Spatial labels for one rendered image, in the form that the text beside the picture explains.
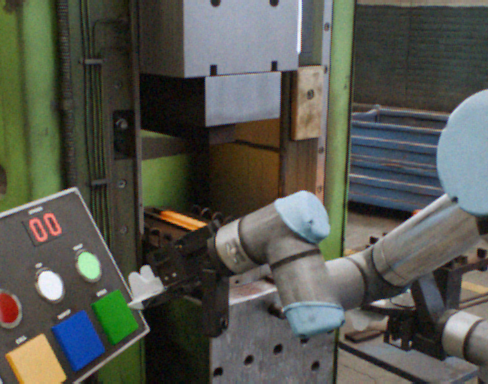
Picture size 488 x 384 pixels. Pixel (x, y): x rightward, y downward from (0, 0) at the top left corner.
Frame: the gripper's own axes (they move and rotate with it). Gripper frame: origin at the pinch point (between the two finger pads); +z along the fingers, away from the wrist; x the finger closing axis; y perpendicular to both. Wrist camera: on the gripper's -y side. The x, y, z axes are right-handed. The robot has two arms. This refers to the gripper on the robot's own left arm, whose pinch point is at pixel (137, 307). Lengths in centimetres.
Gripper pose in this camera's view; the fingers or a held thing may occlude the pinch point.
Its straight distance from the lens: 120.7
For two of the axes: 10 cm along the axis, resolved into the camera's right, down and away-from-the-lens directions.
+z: -7.8, 3.5, 5.2
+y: -4.5, -8.9, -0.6
